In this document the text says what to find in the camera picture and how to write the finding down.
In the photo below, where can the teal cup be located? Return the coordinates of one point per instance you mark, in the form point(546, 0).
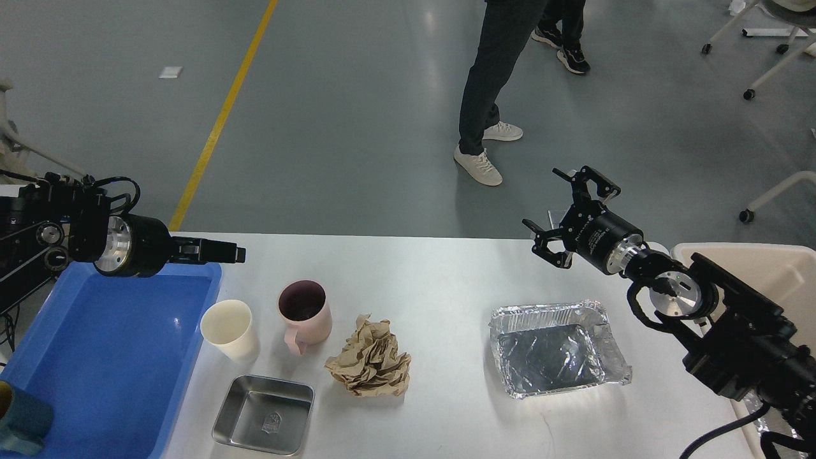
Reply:
point(25, 421)

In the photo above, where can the crumpled brown paper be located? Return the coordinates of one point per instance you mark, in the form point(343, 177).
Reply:
point(371, 363)

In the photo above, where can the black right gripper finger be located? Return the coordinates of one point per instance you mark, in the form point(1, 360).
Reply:
point(590, 191)
point(541, 240)

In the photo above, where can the person in dark trousers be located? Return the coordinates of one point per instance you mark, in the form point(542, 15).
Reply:
point(505, 28)

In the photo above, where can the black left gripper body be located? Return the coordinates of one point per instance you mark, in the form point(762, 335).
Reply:
point(135, 247)

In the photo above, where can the clear floor plate left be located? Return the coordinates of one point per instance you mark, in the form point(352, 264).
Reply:
point(556, 218)

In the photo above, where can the aluminium foil tray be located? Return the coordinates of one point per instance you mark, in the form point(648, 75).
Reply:
point(549, 349)

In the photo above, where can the white chair leg right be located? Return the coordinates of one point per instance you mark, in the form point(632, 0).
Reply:
point(747, 215)

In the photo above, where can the blue plastic tray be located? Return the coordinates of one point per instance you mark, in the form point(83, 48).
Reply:
point(113, 357)

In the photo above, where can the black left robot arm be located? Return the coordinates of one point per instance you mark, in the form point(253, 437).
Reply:
point(56, 220)

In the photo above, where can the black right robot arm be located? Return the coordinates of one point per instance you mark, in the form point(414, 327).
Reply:
point(737, 340)

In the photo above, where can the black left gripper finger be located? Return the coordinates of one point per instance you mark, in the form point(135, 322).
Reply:
point(198, 251)

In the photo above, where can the person in black sneakers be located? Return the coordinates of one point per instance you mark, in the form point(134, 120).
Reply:
point(561, 27)

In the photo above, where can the beige plastic bin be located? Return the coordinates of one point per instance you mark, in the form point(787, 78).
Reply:
point(784, 274)

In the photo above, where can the white chair left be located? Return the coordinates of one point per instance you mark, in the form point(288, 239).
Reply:
point(22, 146)

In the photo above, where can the pink mug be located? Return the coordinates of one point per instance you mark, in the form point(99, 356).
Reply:
point(303, 305)

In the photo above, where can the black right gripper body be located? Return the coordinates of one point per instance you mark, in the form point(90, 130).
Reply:
point(601, 237)

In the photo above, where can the cream paper cup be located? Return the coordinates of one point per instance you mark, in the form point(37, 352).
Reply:
point(229, 326)

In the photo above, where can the square stainless steel tray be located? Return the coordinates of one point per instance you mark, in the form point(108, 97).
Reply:
point(264, 414)

